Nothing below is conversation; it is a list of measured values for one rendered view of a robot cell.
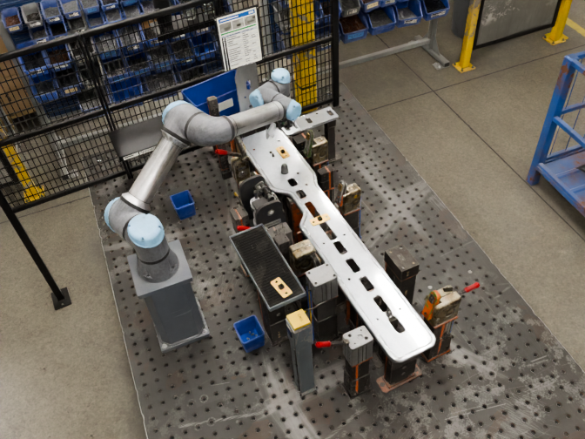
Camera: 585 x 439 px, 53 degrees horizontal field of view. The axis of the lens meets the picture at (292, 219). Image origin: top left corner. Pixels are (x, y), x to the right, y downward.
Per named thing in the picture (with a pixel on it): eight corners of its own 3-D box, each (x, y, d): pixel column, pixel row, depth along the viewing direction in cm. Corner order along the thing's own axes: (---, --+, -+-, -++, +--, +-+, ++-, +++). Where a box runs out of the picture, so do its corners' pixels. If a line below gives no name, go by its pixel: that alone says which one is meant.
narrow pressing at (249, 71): (264, 121, 293) (256, 61, 268) (242, 128, 290) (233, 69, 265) (263, 120, 293) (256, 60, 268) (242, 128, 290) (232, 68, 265)
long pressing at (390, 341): (447, 341, 204) (447, 338, 203) (391, 368, 198) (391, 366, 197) (278, 126, 291) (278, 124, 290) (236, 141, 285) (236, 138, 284)
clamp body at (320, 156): (334, 195, 297) (333, 142, 271) (313, 204, 294) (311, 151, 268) (326, 185, 302) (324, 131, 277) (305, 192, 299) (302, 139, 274)
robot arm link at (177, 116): (117, 240, 206) (198, 107, 204) (94, 220, 214) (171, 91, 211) (141, 247, 217) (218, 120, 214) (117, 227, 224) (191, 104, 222)
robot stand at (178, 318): (162, 354, 240) (137, 296, 211) (151, 314, 254) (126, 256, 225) (211, 335, 245) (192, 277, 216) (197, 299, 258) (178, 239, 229)
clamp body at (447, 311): (455, 351, 233) (470, 298, 207) (424, 367, 229) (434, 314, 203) (440, 331, 240) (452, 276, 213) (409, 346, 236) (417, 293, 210)
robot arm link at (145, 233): (149, 267, 207) (139, 243, 197) (127, 249, 214) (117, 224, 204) (176, 248, 213) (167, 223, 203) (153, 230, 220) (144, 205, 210)
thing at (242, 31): (264, 61, 304) (258, 3, 281) (224, 73, 298) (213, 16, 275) (262, 58, 305) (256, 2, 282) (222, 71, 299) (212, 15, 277)
